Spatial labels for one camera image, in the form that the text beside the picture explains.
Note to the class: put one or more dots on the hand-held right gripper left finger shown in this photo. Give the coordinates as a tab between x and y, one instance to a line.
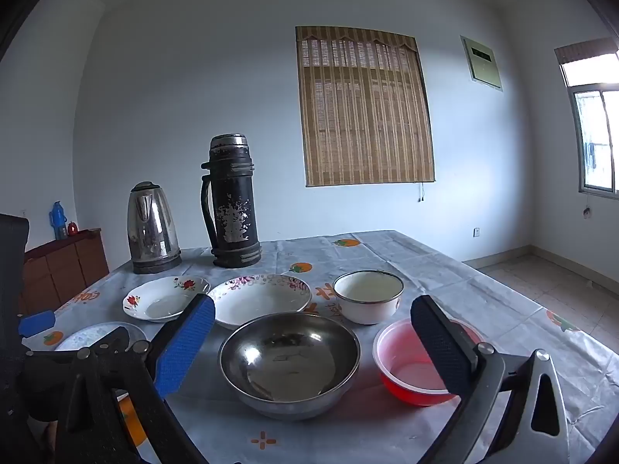
186	343

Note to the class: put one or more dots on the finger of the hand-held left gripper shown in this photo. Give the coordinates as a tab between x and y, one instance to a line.
36	324

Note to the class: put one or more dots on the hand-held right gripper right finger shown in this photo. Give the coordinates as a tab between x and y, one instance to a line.
437	343

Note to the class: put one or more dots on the red plastic bowl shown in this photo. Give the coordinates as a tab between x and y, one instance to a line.
406	372

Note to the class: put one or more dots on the white plate with red flowers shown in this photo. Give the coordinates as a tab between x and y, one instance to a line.
159	302

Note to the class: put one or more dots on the white enamel bowl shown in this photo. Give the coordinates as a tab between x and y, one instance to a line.
367	299

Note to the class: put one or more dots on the white plate with purple flowers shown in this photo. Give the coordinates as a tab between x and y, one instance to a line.
261	299

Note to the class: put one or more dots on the stainless steel bowl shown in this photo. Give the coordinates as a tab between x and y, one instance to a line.
285	362

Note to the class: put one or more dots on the brown wooden cabinet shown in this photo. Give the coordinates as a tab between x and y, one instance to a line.
63	266

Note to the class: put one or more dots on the printed light blue tablecloth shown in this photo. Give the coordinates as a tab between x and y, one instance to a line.
483	299

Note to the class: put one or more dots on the blue thermos bottle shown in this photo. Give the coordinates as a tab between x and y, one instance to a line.
59	220

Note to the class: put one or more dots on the small red container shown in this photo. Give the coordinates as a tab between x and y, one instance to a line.
73	228

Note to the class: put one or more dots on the stainless steel electric kettle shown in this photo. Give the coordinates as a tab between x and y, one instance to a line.
152	232

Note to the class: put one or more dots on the worn black thermos flask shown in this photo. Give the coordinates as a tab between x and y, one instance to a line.
234	203

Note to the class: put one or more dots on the bamboo window blind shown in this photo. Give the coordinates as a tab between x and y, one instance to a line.
362	116

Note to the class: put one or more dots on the short bamboo window valance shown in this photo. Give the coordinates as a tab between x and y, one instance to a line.
582	51

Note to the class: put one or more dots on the window with metal frame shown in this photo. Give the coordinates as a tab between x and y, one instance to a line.
597	130

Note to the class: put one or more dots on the green wall panel box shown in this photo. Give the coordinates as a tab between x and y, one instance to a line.
483	65

